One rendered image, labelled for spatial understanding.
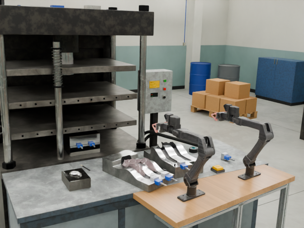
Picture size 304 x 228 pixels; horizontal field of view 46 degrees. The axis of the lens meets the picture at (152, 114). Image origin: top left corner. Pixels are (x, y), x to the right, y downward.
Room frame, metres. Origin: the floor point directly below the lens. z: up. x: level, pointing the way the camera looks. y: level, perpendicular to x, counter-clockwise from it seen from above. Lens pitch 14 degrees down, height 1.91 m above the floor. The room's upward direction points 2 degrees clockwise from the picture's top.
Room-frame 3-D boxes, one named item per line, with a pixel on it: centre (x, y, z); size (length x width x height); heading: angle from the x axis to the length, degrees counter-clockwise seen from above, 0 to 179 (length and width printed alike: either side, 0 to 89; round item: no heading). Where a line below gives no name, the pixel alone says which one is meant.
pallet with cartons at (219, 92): (7.69, -1.56, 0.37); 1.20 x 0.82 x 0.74; 40
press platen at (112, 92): (3.27, 0.80, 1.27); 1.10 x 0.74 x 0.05; 119
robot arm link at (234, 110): (2.70, -0.65, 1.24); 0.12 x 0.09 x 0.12; 37
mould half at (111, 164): (2.49, 0.10, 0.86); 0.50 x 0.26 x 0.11; 46
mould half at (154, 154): (2.74, -0.17, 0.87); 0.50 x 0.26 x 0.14; 29
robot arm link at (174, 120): (2.34, -0.17, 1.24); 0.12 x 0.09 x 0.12; 37
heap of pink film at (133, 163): (2.50, 0.09, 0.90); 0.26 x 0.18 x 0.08; 46
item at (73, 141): (3.18, 0.69, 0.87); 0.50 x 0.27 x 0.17; 29
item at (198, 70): (10.00, -1.31, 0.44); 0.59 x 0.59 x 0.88
